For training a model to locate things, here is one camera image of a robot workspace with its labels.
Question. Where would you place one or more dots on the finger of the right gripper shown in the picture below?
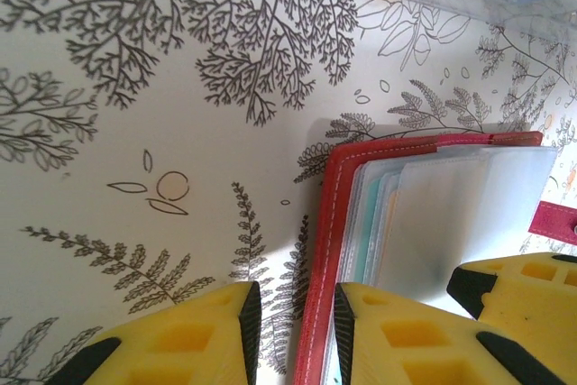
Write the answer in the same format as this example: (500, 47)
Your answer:
(532, 304)

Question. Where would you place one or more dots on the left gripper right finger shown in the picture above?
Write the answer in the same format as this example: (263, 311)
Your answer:
(405, 349)

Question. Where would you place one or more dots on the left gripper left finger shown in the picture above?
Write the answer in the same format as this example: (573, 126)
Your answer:
(180, 349)

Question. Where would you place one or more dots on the red card holder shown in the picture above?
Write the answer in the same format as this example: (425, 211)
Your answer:
(324, 222)

